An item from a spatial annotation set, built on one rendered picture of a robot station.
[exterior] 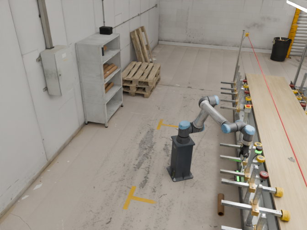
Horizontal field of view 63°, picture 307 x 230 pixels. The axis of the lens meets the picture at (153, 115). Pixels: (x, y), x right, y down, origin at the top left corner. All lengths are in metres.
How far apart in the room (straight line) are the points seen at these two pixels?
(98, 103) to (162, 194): 2.04
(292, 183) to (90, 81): 3.34
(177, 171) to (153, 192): 0.45
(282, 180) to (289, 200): 0.24
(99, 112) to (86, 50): 1.14
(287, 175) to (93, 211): 2.23
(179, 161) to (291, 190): 1.47
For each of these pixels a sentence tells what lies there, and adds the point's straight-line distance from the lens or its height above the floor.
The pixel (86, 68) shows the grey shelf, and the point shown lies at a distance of 4.45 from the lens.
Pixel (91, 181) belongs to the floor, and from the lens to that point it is 3.77.
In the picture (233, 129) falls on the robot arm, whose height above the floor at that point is 1.34.
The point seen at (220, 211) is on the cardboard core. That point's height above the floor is 0.08.
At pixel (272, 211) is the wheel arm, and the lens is 2.35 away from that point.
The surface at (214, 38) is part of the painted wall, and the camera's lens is 10.29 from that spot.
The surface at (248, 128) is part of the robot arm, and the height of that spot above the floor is 1.38.
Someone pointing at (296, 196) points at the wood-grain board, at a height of 0.90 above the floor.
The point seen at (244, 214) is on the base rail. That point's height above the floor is 0.70.
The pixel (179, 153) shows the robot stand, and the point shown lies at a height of 0.48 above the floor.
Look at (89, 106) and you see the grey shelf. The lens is 4.75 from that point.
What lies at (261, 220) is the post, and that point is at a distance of 2.07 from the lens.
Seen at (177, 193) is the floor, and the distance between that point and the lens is 3.57.
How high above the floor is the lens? 2.61
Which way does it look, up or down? 30 degrees down
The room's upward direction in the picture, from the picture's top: 2 degrees clockwise
